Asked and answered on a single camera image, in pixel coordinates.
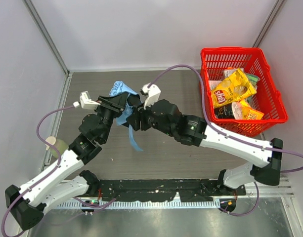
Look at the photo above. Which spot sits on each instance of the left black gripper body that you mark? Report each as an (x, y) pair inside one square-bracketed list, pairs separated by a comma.
[(111, 105)]

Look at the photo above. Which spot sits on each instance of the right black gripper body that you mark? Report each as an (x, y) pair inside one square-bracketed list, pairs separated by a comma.
[(137, 118)]

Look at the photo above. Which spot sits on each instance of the light blue folding umbrella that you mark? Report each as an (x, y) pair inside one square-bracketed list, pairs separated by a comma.
[(118, 88)]

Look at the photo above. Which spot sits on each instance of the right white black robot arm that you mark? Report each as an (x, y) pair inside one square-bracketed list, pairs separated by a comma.
[(262, 163)]

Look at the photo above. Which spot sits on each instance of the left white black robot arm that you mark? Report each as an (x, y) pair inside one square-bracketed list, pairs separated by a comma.
[(30, 202)]

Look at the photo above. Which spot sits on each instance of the green bottle beige cap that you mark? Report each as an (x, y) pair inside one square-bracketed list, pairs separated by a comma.
[(59, 144)]

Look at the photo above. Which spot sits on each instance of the white red snack packet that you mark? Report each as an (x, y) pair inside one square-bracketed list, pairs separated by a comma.
[(213, 84)]

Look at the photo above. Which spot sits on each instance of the black snack bag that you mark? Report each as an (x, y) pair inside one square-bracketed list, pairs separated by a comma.
[(225, 112)]

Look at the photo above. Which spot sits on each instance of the yellow Lays chip bag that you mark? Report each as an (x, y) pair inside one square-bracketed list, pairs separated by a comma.
[(232, 89)]

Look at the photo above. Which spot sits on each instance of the red plastic shopping basket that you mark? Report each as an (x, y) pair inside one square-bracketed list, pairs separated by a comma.
[(267, 99)]

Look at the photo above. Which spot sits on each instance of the yellow orange snack bag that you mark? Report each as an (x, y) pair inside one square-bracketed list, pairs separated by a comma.
[(243, 111)]

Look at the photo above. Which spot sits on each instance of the green snack packet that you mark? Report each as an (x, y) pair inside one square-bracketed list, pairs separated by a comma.
[(252, 78)]

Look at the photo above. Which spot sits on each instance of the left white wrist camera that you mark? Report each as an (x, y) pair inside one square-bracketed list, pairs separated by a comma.
[(85, 102)]

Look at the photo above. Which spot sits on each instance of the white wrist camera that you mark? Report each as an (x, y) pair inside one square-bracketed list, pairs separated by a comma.
[(151, 93), (85, 102)]

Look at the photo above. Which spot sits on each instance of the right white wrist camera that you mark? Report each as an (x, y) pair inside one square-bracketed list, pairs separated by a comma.
[(151, 93)]

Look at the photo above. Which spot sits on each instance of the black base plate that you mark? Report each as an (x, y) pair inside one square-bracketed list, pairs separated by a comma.
[(161, 190)]

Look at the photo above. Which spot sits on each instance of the aluminium front rail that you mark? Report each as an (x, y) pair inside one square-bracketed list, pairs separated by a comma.
[(174, 204)]

